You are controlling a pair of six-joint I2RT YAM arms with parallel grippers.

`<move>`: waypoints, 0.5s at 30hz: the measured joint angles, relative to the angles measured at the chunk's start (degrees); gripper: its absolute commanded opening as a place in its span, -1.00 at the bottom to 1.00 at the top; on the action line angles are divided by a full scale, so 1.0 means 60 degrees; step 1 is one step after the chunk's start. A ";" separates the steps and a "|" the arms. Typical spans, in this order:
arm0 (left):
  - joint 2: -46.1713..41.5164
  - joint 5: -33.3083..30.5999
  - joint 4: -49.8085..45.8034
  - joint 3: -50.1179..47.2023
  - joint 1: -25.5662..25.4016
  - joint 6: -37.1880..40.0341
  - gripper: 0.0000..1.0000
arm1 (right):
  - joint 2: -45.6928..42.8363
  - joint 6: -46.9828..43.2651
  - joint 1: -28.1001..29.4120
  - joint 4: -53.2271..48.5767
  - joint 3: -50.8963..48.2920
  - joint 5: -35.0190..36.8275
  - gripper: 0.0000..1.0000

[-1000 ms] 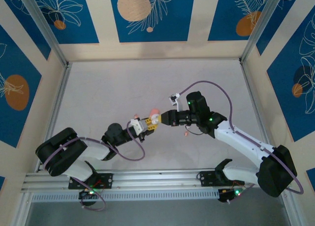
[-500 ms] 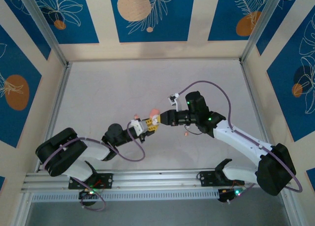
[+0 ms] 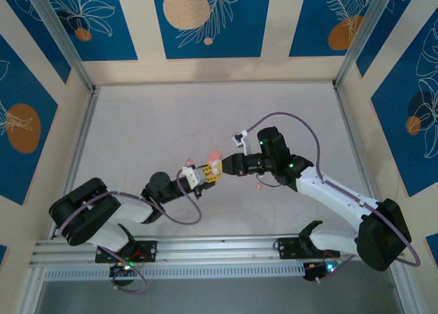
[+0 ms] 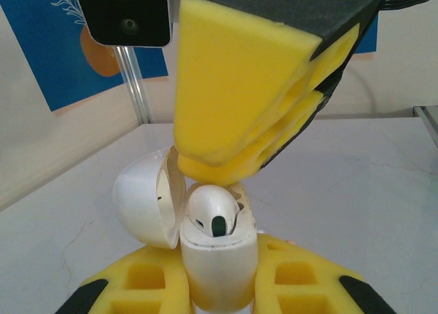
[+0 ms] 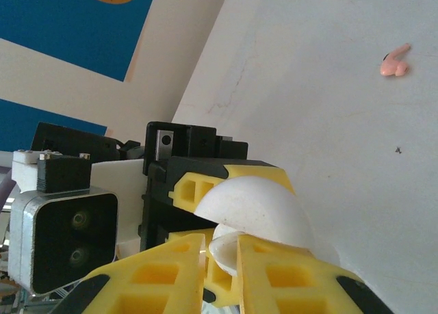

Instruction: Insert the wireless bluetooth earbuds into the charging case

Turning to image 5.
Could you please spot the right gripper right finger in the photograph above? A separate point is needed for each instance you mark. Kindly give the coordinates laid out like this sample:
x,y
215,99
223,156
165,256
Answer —
x,y
291,283

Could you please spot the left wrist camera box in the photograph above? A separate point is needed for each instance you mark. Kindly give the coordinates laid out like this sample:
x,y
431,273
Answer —
x,y
75,235

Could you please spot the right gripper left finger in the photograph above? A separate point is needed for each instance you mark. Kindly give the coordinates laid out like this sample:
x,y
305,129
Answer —
x,y
154,280

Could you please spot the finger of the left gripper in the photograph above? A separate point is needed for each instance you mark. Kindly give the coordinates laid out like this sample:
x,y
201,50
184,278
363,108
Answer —
x,y
205,177
222,286

